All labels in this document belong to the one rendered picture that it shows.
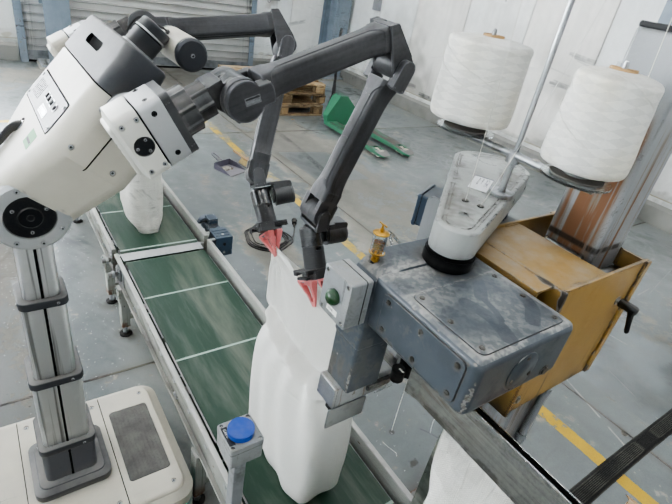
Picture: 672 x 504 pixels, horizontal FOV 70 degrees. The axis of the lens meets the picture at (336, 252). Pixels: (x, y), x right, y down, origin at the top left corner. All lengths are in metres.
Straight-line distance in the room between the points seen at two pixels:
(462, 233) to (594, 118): 0.26
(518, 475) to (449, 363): 0.29
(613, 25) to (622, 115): 5.54
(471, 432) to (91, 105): 0.92
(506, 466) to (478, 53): 0.73
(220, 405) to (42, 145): 1.09
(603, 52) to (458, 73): 5.43
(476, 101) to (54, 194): 0.86
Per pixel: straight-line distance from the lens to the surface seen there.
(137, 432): 1.92
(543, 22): 6.81
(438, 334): 0.71
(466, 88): 0.97
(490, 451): 0.96
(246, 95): 0.93
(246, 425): 1.15
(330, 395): 0.97
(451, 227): 0.81
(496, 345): 0.72
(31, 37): 8.10
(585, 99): 0.85
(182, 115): 0.90
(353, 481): 1.68
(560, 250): 1.09
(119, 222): 2.88
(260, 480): 1.64
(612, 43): 6.35
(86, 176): 1.08
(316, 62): 1.01
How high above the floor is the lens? 1.75
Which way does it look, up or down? 30 degrees down
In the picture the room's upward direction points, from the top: 11 degrees clockwise
